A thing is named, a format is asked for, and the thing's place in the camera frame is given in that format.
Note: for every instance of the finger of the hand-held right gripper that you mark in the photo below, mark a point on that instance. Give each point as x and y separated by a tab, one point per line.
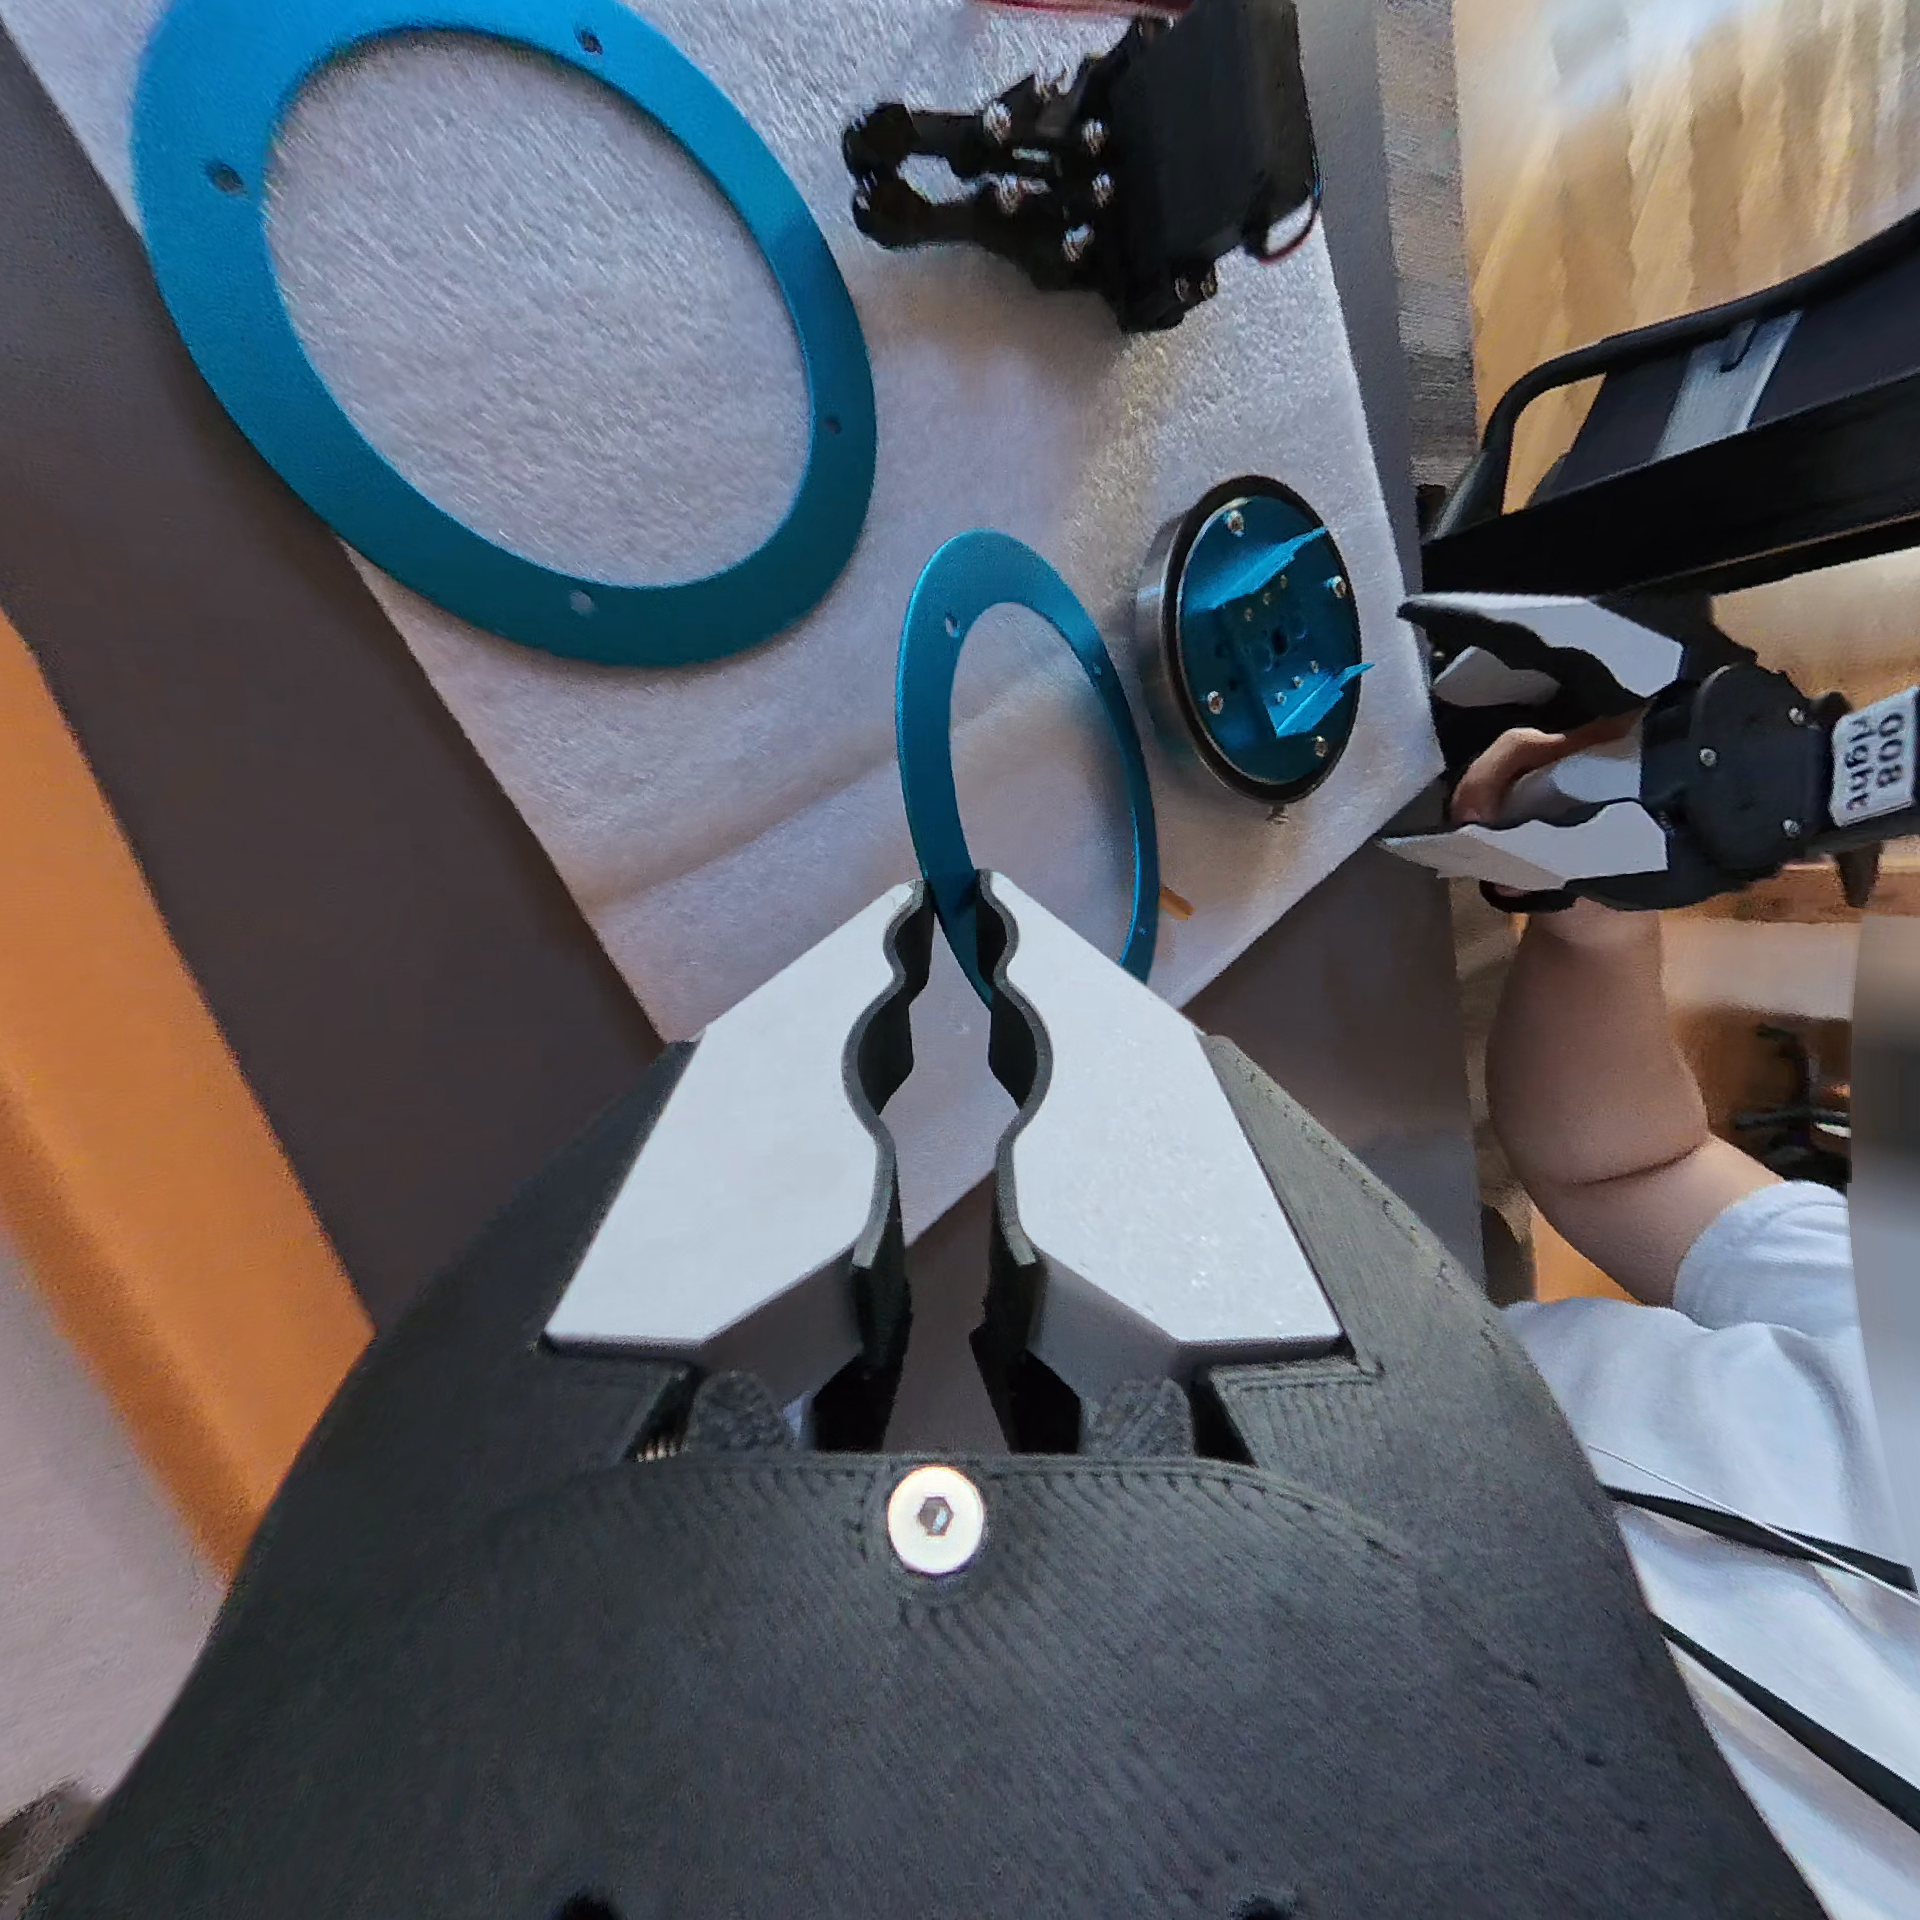
1604	839
1589	639

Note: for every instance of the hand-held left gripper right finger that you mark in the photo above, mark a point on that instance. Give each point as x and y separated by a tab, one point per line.
1155	1202

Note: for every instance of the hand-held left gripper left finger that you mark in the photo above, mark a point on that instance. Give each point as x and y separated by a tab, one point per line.
720	1202

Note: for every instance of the blue round bearing base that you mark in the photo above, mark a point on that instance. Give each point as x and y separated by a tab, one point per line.
1260	646

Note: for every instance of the dark desk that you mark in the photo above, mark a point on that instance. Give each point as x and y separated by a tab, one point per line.
224	630

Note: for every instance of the person's right hand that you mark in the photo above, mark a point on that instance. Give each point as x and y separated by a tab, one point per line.
1516	757

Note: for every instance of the person's white shirt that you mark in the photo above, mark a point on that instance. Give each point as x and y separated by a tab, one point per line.
1769	1349

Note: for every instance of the orange white cardboard box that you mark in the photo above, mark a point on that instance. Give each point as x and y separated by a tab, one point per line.
148	1051

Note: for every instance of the black servo claw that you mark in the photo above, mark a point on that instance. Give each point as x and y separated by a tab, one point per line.
1171	165

